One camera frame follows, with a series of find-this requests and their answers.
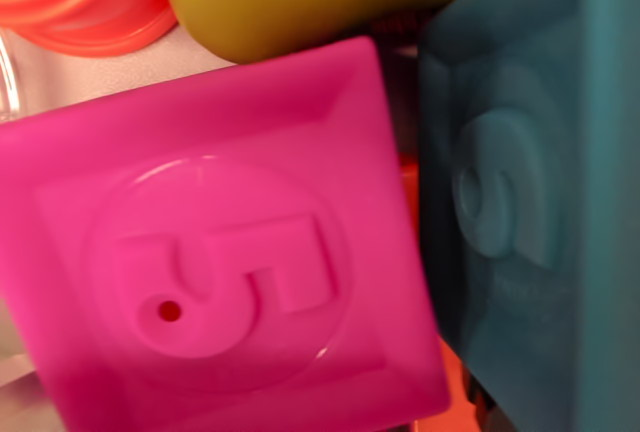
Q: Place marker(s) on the magenta rubber cube number five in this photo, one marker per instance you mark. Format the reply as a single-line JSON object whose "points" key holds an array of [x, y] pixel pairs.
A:
{"points": [[215, 262]]}

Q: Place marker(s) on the teal rubber cube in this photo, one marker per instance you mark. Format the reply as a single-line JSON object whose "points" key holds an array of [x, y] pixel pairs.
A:
{"points": [[540, 202]]}

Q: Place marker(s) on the orange flat block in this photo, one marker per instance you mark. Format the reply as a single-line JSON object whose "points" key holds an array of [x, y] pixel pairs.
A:
{"points": [[440, 392]]}

